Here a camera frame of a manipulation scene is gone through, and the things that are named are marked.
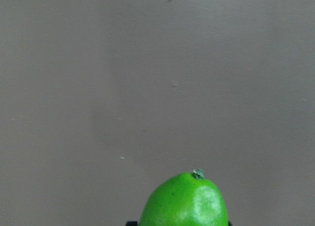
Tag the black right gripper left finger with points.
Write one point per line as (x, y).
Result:
(131, 223)

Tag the green lime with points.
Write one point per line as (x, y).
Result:
(187, 199)

